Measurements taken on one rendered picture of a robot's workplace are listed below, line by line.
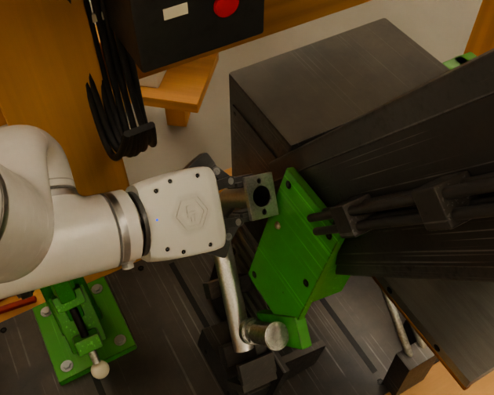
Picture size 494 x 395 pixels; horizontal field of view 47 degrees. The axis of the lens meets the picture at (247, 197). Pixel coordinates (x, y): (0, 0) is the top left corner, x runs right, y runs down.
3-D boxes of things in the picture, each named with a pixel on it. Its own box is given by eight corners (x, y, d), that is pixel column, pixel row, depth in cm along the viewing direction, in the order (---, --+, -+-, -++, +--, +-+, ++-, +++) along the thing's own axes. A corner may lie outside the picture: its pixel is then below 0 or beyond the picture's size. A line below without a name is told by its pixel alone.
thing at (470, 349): (554, 332, 74) (564, 321, 72) (462, 392, 69) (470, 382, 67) (372, 146, 96) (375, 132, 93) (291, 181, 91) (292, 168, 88)
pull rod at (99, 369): (114, 376, 88) (106, 360, 83) (96, 385, 87) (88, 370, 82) (101, 346, 91) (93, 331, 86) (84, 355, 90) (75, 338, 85)
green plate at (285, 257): (335, 318, 81) (393, 218, 67) (288, 337, 77) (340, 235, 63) (292, 259, 87) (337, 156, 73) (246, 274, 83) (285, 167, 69)
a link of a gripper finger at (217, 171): (219, 193, 68) (264, 183, 72) (214, 167, 68) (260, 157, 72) (207, 193, 71) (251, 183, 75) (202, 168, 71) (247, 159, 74)
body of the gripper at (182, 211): (146, 273, 61) (234, 248, 67) (128, 180, 60) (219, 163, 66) (123, 266, 68) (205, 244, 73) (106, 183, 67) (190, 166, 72)
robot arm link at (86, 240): (86, 197, 67) (108, 273, 66) (-35, 222, 61) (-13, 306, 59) (103, 176, 60) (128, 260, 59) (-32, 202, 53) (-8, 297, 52)
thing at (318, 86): (410, 215, 111) (461, 77, 85) (278, 280, 102) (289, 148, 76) (355, 155, 122) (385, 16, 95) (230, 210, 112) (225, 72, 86)
